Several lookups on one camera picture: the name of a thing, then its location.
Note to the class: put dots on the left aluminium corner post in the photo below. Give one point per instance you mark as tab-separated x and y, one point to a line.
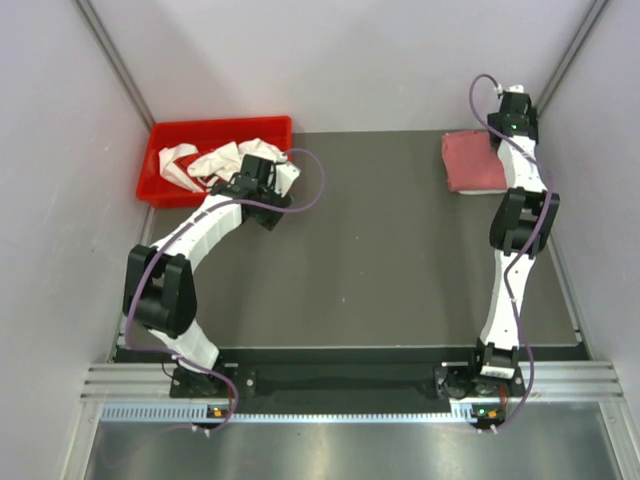
106	44

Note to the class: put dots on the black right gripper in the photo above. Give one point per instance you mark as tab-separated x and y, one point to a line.
531	120

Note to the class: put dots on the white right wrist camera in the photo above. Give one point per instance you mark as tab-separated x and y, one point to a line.
503	91

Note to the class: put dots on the folded white t shirt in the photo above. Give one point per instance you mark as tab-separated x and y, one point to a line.
481	192

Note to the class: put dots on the pink t shirt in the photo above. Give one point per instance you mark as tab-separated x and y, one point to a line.
469	161

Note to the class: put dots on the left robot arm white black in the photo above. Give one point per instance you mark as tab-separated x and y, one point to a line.
160	293

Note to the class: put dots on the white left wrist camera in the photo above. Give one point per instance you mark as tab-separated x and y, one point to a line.
286	173

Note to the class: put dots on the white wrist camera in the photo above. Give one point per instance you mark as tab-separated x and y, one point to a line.
286	173
503	91

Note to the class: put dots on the white and red t shirt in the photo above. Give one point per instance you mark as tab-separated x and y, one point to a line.
196	171

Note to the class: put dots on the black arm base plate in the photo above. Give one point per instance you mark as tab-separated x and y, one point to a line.
432	372

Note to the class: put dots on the right aluminium corner post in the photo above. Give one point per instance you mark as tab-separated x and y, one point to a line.
594	13

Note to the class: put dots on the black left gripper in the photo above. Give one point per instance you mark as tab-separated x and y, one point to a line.
268	219

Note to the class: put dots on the grey slotted cable duct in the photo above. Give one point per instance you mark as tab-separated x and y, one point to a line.
209	415

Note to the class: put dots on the aluminium corner post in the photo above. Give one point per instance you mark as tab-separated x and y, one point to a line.
594	13
106	44

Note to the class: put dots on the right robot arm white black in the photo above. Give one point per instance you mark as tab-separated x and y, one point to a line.
518	234

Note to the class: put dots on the aluminium frame rail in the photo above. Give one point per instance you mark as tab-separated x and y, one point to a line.
546	381

